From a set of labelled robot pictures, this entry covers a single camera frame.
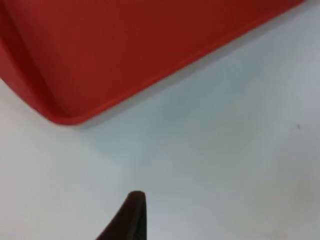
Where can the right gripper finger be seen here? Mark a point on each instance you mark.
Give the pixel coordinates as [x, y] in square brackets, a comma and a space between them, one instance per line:
[130, 220]

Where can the red tray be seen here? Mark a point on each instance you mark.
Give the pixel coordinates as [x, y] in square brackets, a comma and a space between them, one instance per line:
[112, 50]

